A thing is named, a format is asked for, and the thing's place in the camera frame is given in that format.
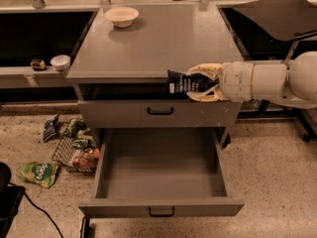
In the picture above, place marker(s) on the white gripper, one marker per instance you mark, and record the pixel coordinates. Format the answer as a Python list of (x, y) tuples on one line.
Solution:
[(236, 81)]

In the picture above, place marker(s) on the dark blue rxbar wrapper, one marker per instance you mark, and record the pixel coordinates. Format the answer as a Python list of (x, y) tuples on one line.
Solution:
[(179, 82)]

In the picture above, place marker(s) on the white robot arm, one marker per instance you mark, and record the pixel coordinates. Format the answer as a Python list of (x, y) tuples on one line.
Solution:
[(293, 85)]

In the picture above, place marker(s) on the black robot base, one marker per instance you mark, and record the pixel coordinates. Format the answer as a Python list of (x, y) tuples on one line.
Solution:
[(10, 199)]

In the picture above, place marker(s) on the closed grey upper drawer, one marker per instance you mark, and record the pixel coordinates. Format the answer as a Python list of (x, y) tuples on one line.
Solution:
[(157, 113)]

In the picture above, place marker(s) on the grey drawer cabinet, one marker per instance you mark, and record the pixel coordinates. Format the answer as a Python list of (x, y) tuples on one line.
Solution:
[(132, 64)]

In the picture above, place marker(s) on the open grey middle drawer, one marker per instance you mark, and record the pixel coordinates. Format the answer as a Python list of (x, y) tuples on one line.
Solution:
[(160, 172)]

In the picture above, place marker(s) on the black tray stand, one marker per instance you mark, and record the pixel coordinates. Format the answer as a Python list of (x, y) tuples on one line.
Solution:
[(274, 31)]

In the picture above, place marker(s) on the beige paper bowl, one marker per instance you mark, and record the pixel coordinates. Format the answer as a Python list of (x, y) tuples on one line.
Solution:
[(122, 17)]

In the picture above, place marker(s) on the red packet in basket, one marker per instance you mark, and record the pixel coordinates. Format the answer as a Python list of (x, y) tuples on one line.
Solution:
[(86, 158)]

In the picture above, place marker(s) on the green packets in basket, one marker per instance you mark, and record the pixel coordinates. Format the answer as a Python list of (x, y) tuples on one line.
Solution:
[(79, 134)]

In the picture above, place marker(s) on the small white cup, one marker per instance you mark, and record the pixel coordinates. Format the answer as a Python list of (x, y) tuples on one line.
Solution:
[(60, 62)]

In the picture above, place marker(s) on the dark blue chip bag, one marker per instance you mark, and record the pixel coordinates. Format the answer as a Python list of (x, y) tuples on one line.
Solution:
[(50, 128)]

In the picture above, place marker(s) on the yellow black tape measure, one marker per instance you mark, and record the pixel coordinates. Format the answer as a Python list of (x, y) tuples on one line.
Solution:
[(38, 64)]

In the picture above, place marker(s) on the green snack bag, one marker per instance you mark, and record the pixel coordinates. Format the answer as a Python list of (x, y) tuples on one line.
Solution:
[(43, 174)]

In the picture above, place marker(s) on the black wire basket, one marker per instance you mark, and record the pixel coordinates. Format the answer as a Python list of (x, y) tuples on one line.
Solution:
[(63, 155)]

